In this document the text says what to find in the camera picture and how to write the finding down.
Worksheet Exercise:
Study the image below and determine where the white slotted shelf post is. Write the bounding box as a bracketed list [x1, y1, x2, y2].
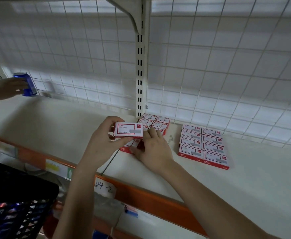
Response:
[135, 0, 152, 119]

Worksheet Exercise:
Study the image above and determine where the person's left forearm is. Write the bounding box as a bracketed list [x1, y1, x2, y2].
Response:
[52, 159, 101, 239]

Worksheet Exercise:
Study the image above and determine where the blue red price tag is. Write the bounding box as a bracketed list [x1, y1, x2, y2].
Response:
[124, 205, 139, 218]

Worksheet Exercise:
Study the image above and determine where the orange shelf rail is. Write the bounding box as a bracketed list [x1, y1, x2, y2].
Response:
[0, 131, 208, 237]

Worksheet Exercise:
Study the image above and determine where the pile of blue cans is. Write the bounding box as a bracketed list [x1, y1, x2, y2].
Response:
[0, 200, 47, 239]

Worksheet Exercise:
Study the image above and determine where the red white staple box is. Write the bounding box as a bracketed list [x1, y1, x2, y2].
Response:
[114, 122, 144, 140]

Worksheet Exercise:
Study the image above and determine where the black plastic basket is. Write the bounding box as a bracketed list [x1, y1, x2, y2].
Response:
[0, 162, 60, 239]

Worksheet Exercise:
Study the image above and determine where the person's right hand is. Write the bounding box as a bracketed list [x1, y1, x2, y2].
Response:
[130, 127, 175, 175]

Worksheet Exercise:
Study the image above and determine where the white shelf bracket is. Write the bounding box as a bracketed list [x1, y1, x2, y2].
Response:
[105, 0, 144, 36]

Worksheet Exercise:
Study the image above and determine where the white handwritten paper label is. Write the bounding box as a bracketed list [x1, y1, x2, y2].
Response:
[93, 178, 117, 199]

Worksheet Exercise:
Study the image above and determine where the yellow green shelf label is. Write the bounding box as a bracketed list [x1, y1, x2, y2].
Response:
[45, 159, 74, 180]

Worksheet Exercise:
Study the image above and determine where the person's left hand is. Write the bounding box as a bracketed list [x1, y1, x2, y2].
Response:
[81, 116, 134, 170]

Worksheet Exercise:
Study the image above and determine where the person's right forearm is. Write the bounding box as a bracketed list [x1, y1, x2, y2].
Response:
[158, 160, 283, 239]

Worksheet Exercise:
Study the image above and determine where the white wire grid panel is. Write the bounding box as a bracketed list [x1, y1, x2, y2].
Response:
[0, 0, 139, 110]
[147, 0, 291, 150]

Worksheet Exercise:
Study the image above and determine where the group of red white boxes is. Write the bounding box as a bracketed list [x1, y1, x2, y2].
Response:
[120, 113, 171, 155]
[178, 124, 230, 170]

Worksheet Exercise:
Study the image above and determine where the blue drink can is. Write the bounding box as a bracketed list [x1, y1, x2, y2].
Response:
[13, 72, 38, 97]

